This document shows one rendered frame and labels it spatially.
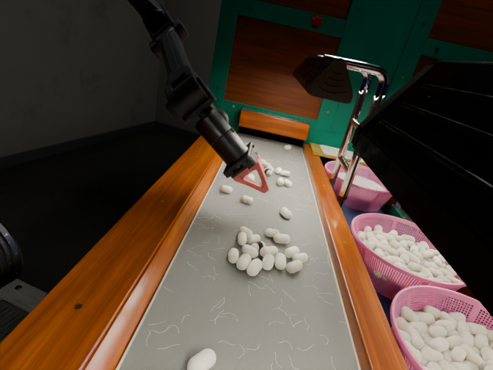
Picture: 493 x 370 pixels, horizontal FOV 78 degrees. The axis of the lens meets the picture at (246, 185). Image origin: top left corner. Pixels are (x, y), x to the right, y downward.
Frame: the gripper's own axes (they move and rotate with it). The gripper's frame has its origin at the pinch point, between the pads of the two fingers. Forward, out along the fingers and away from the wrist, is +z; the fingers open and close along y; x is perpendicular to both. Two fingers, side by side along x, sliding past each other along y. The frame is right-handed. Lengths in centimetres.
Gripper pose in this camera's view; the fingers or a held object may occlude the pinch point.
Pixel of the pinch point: (264, 188)
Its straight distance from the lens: 66.9
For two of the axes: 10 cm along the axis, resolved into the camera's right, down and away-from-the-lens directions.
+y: 0.8, -3.9, 9.2
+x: -7.7, 5.6, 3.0
